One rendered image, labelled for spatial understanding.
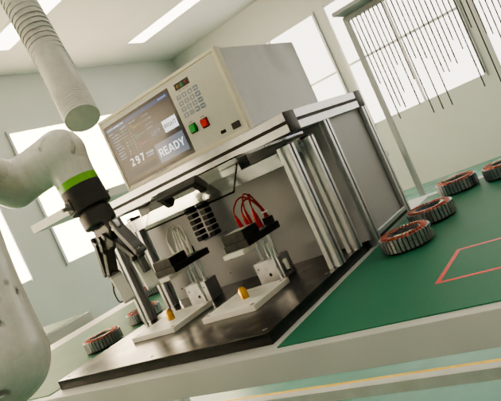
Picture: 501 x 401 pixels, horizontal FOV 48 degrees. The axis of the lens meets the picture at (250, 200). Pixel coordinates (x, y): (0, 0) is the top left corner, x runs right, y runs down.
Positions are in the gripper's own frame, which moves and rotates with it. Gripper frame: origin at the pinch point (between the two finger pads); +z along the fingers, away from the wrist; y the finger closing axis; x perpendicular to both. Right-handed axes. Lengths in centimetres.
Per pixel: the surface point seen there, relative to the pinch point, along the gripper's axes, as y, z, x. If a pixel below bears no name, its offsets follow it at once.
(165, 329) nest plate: -5.0, 10.9, 3.1
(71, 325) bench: -156, -2, 35
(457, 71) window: -224, -33, 615
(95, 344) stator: -42.6, 7.0, 0.9
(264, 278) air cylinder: 6.2, 12.9, 26.3
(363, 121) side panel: 21, -9, 71
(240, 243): 13.3, 2.4, 20.3
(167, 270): -10.5, -0.6, 14.0
